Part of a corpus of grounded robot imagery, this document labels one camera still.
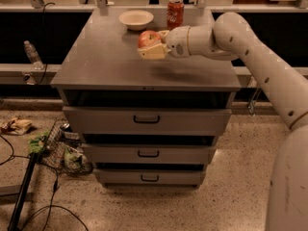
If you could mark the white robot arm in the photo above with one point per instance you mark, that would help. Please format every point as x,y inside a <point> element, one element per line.
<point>230,37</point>

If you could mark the top grey drawer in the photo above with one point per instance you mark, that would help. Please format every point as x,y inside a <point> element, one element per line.
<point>126,121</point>

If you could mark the metal clamp bracket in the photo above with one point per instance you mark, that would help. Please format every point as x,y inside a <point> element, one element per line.
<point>253,84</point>

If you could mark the red apple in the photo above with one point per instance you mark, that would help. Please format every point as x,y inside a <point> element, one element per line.
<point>147,38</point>

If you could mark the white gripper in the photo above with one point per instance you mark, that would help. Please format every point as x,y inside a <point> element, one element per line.
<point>177,41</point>

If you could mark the crumpled snack wrapper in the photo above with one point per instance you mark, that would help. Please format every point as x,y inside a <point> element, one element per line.
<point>16,126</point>

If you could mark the bottom grey drawer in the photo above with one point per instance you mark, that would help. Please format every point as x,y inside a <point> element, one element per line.
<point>153,177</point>

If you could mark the grey drawer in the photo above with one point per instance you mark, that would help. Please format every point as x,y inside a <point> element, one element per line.
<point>157,154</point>
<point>126,121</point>
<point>153,177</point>

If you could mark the red cola can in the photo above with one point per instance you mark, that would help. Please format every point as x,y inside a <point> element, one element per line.
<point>175,13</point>

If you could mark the clear plastic water bottle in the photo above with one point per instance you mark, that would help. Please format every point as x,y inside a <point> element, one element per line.
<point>33,55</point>

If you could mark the middle grey drawer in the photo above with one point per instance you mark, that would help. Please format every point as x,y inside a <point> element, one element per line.
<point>157,154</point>

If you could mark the wire mesh basket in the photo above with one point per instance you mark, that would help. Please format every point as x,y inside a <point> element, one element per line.
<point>62,150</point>

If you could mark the green cloth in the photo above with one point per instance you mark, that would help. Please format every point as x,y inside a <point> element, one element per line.
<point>36,144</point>

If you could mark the white bowl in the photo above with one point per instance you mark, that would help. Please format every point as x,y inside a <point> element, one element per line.
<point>136,20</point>

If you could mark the black metal pole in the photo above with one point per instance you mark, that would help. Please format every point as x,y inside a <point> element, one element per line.
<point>22,193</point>

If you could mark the grey drawer cabinet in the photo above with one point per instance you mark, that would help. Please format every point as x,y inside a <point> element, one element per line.
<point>104,70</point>

